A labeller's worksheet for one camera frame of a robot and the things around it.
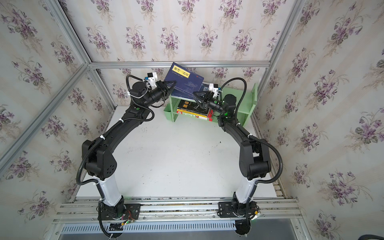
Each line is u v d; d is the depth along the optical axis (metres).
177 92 0.73
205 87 0.93
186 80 0.75
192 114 0.96
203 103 0.71
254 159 0.48
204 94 0.72
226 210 0.73
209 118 0.95
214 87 0.76
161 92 0.69
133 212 0.73
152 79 0.71
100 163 0.47
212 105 0.72
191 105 0.98
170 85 0.72
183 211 0.75
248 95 1.06
